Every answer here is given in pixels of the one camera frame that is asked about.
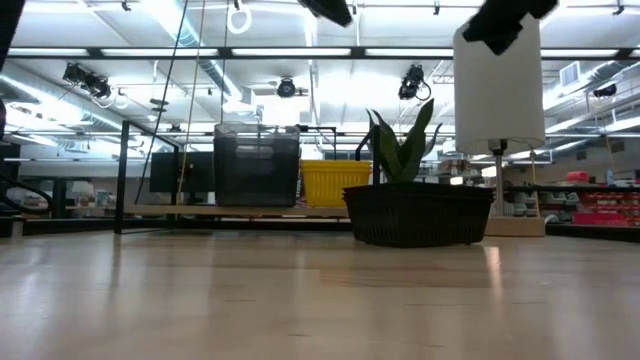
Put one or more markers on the black plastic mesh basket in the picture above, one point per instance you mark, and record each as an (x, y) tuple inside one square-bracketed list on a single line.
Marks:
[(420, 215)]

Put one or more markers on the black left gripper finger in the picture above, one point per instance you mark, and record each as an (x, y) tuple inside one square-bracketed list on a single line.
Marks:
[(330, 10)]

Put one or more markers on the background rack with red bins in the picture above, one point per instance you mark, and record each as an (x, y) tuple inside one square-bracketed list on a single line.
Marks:
[(605, 205)]

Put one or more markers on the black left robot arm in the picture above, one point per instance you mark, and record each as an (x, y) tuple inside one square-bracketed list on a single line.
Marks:
[(7, 25)]

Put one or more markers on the table lamp white shade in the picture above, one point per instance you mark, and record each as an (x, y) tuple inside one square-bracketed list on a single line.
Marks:
[(497, 95)]

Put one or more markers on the black ceiling camera pair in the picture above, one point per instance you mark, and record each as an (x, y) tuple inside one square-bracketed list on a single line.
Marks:
[(92, 82)]

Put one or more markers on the black background monitor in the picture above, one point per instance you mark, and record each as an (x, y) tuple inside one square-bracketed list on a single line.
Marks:
[(162, 172)]

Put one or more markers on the potted snake plant white pot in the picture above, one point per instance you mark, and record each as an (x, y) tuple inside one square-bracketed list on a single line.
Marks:
[(402, 155)]

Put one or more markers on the yellow plastic mesh basket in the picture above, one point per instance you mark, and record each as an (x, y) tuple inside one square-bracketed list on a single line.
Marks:
[(330, 192), (335, 162), (335, 167)]

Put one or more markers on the black aluminium rig frame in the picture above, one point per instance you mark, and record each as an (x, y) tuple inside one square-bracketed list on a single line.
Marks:
[(300, 52)]

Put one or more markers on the black ceiling dome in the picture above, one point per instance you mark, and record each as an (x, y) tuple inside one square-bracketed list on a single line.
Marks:
[(606, 91)]

